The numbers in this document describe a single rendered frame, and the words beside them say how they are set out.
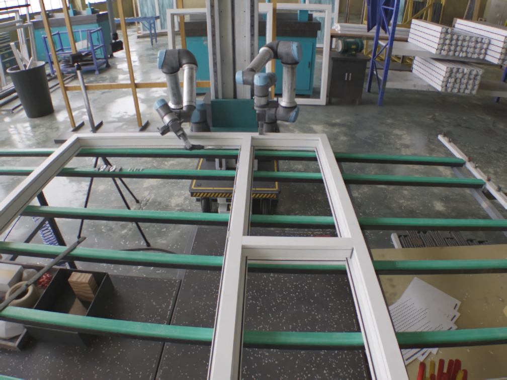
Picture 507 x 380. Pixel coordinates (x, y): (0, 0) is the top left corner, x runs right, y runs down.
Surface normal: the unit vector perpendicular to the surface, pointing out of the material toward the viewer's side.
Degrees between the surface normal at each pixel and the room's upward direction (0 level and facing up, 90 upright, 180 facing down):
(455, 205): 0
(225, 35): 90
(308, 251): 90
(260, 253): 90
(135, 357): 0
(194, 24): 90
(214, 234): 0
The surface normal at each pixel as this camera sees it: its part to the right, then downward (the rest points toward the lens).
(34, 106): 0.36, 0.58
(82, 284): -0.05, 0.56
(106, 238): 0.00, -0.83
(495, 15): -0.72, 0.40
